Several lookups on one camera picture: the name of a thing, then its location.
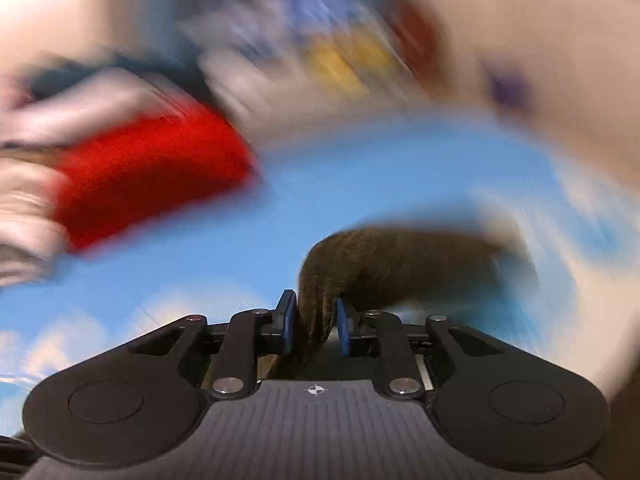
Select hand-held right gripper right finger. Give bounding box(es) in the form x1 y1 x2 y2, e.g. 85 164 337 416
336 299 504 402

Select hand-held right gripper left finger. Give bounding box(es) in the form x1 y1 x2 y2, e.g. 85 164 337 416
127 289 300 402

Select brown corduroy pants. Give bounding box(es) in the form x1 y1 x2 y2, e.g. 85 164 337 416
260 227 543 379

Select blue white printed bedsheet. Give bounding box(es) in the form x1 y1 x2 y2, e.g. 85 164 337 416
0 115 640 413

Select red knit garment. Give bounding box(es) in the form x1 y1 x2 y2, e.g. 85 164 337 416
51 104 259 255

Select blurred yellow object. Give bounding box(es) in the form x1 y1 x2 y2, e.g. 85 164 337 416
302 35 386 98

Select dark teal garment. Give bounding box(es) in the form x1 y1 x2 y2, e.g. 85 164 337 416
27 50 203 106

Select blurred purple object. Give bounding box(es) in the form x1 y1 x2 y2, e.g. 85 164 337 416
486 70 532 108

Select blurred dark red object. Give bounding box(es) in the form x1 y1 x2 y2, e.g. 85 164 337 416
392 0 443 78

